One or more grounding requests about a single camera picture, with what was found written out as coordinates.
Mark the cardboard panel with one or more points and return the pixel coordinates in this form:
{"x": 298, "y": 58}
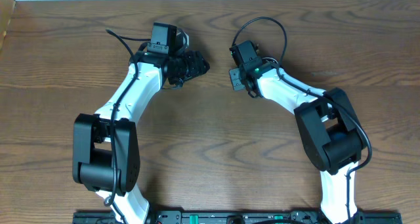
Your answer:
{"x": 7, "y": 9}

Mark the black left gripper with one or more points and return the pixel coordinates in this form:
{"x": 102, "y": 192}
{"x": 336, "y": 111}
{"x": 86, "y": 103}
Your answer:
{"x": 199, "y": 65}

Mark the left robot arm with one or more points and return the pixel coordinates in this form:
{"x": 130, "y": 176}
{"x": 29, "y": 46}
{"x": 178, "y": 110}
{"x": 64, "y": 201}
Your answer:
{"x": 105, "y": 146}

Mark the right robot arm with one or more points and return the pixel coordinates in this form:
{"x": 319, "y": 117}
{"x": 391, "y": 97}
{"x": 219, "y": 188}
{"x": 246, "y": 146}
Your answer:
{"x": 330, "y": 131}

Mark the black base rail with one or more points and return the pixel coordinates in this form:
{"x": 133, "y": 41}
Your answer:
{"x": 295, "y": 216}

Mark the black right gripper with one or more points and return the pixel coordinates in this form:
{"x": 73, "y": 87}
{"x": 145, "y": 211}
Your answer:
{"x": 236, "y": 85}

